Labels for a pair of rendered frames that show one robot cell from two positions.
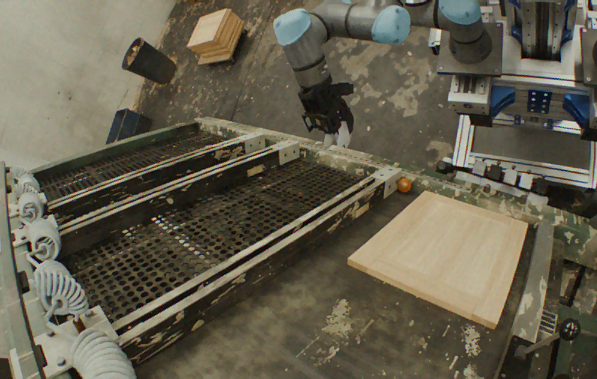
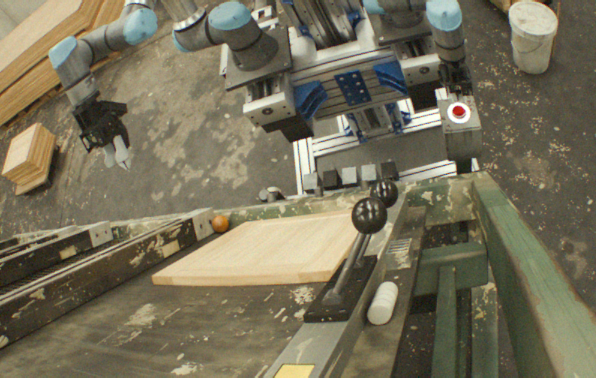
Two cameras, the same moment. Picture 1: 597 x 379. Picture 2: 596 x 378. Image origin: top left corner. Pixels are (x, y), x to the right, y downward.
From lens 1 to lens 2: 0.37 m
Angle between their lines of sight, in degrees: 29
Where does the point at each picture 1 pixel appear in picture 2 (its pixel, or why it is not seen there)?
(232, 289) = (33, 305)
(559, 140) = (415, 141)
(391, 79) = (211, 151)
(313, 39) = (79, 57)
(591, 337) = (476, 255)
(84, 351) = not seen: outside the picture
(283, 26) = (55, 49)
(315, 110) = (88, 125)
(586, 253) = (456, 205)
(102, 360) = not seen: outside the picture
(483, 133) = (327, 167)
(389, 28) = (135, 25)
